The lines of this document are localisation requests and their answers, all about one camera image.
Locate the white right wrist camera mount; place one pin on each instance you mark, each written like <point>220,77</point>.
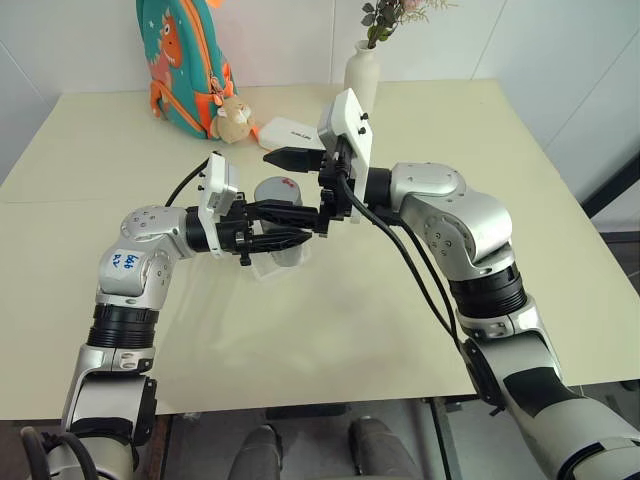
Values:
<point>350,110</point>

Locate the dried flower bouquet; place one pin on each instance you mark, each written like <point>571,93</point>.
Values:
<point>385,15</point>

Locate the teal orange dinosaur backpack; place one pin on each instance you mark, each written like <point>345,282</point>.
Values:
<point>185,50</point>

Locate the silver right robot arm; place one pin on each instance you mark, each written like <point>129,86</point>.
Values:
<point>450,210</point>

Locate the white ceramic vase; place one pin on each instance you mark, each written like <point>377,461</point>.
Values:
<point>361,75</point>

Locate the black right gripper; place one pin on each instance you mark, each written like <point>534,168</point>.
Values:
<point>336,170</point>

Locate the beige plush bunny toy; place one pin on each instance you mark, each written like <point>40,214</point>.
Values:
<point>234,120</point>

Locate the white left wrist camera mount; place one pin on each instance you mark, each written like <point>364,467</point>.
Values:
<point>220,180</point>

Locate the black furniture frame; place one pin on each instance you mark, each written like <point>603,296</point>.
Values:
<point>612,187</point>

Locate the dark rounded shape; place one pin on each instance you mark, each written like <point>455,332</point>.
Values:
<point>375,450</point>
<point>260,450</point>

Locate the white printed box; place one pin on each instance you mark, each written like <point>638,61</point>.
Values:
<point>287,132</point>

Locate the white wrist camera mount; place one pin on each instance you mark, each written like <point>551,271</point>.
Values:
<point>350,110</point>
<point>220,180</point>

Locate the grey cylindrical cup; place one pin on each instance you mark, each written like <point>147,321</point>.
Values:
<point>287,257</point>

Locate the grey jar lid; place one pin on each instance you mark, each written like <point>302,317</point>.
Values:
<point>275,191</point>

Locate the black bar under table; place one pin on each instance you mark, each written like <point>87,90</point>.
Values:
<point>305,412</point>

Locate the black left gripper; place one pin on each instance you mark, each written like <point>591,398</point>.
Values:
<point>232,235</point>

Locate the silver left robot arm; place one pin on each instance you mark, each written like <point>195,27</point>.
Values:
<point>125,270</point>

